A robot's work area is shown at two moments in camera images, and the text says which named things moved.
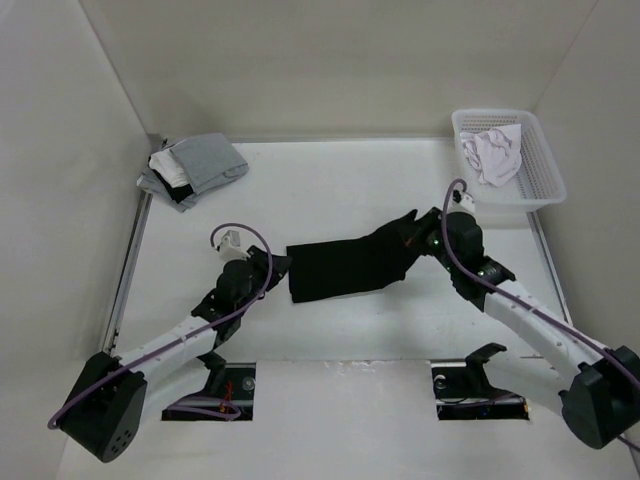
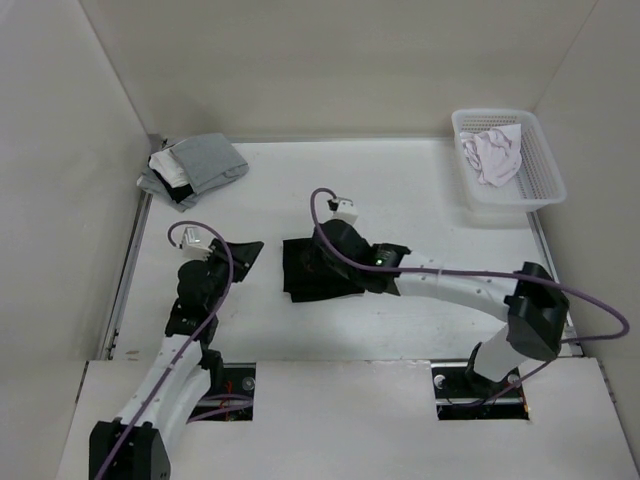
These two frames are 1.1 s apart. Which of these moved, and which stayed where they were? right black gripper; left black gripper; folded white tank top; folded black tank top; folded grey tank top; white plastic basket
Moved: left black gripper; right black gripper
Stayed: folded white tank top; white plastic basket; folded grey tank top; folded black tank top
